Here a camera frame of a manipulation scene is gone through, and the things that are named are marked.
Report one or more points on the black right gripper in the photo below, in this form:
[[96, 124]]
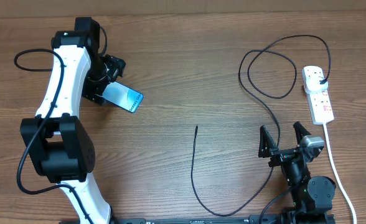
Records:
[[267, 148]]

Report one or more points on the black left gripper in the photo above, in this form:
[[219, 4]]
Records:
[[116, 66]]

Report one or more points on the blue Samsung Galaxy smartphone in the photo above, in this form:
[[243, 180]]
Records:
[[122, 96]]

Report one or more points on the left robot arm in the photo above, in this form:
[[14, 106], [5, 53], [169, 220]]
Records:
[[59, 153]]

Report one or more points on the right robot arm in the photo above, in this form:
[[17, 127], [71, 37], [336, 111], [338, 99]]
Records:
[[312, 195]]

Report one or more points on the white charger plug adapter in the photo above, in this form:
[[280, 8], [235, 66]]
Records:
[[315, 84]]

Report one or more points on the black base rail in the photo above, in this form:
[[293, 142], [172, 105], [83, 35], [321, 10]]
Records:
[[252, 219]]

